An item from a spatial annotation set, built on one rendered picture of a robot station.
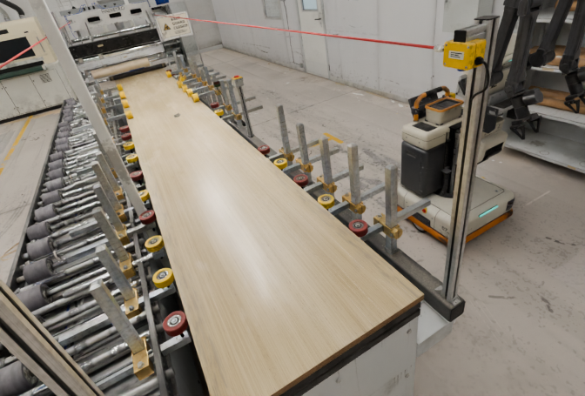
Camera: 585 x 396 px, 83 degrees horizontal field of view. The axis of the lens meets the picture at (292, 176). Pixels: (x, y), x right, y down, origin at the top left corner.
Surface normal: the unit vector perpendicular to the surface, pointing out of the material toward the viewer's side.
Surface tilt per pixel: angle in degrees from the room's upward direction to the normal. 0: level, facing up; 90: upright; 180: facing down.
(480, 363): 0
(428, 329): 0
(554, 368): 0
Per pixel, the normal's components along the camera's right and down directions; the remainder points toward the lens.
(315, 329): -0.15, -0.84
